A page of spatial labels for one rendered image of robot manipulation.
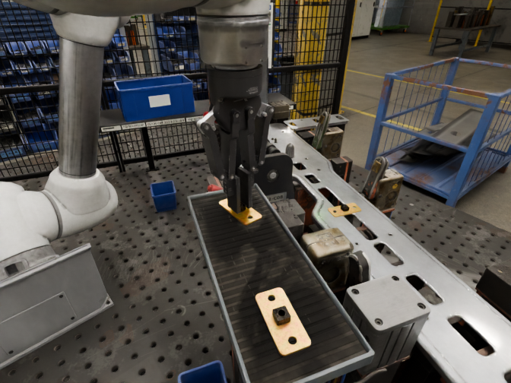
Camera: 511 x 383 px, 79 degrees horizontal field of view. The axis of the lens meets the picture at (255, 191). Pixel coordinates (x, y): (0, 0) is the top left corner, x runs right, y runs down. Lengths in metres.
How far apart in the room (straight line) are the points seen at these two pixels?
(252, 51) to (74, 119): 0.66
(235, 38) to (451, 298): 0.59
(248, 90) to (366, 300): 0.34
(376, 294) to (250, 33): 0.40
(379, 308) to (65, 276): 0.75
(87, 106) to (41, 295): 0.49
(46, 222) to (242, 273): 0.71
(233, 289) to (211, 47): 0.30
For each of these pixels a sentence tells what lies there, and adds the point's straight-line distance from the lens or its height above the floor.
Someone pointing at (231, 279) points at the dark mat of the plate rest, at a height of 1.16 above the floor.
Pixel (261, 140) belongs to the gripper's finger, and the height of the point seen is 1.29.
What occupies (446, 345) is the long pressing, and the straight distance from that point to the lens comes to 0.65.
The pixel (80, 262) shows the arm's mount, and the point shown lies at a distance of 0.93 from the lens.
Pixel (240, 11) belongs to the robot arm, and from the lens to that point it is 0.40.
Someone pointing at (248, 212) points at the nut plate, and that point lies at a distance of 0.54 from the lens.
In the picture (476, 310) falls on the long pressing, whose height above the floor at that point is 1.00.
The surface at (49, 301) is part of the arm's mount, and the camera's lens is 0.98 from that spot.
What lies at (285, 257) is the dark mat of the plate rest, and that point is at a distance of 0.46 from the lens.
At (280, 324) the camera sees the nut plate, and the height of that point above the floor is 1.16.
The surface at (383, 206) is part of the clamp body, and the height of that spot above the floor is 0.95.
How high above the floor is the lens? 1.49
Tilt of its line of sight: 33 degrees down
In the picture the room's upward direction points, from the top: straight up
